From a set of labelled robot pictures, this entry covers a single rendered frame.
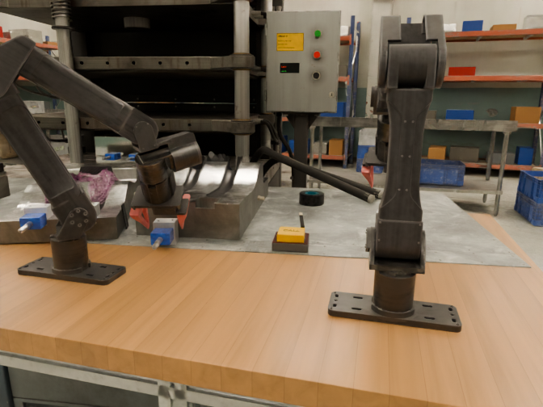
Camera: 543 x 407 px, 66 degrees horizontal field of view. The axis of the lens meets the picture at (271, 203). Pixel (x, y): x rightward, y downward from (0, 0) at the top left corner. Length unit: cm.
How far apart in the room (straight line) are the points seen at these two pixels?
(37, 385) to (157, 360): 85
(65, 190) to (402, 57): 61
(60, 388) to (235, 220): 72
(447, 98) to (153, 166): 695
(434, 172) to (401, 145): 406
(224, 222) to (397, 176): 49
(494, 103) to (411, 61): 702
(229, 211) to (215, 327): 40
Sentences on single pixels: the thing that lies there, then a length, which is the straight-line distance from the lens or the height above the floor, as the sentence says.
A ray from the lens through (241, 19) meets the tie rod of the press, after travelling 173.
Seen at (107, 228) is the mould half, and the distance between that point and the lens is 107.
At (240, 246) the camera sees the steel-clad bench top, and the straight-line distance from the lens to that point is 97.
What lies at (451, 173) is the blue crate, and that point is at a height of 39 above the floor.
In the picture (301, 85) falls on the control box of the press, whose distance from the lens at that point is 181.
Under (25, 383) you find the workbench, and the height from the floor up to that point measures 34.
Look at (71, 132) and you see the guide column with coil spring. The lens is 202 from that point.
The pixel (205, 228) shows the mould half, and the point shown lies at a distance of 103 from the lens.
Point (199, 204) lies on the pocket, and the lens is 106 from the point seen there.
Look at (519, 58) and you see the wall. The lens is 772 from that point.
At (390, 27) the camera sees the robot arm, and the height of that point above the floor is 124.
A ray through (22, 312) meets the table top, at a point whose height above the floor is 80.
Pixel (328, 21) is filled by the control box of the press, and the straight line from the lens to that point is 183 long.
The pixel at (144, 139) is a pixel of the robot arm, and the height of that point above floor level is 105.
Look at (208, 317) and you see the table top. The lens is 69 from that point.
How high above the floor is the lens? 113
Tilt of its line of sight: 14 degrees down
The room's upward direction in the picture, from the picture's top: 1 degrees clockwise
